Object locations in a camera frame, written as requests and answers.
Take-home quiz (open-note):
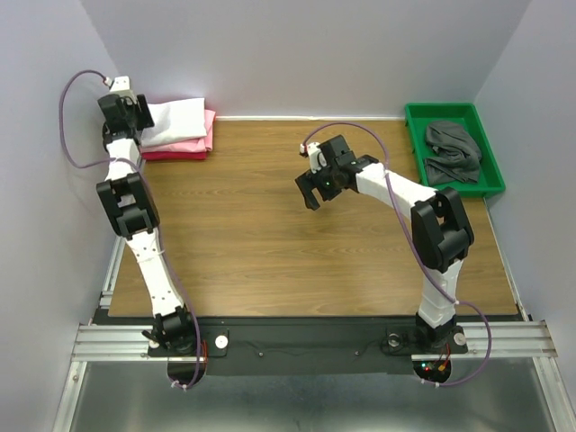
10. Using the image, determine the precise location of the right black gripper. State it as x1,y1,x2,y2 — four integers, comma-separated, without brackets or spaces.
294,160,341,211

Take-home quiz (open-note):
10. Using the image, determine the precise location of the white t shirt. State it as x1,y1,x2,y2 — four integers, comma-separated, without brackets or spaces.
140,98,207,148

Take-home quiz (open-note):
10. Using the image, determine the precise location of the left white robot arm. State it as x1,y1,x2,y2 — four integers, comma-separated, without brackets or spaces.
96,90,202,355

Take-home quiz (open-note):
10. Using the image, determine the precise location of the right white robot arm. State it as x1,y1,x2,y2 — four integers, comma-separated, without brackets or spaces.
295,135,474,351

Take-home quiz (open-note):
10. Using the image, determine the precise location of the pink folded t shirt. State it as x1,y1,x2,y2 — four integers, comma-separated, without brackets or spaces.
142,109,216,153

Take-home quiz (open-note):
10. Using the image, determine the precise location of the dark grey t shirt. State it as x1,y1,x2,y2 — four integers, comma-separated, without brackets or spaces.
424,120,482,186

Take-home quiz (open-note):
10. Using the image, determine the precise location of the green plastic bin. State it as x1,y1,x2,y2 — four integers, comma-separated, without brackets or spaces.
404,102,506,198

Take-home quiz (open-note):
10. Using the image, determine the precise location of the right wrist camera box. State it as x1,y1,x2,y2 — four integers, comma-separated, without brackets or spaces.
299,142,328,174

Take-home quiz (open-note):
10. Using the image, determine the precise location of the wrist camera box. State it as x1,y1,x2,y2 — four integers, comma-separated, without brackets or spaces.
103,76,135,99
299,142,328,174

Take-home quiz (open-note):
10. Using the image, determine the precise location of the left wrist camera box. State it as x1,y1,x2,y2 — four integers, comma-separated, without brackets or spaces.
103,76,135,99

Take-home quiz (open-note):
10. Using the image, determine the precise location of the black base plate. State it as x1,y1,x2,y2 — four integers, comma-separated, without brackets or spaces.
148,317,468,383

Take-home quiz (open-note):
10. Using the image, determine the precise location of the aluminium frame rail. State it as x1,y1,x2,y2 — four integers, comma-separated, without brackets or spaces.
52,321,575,431

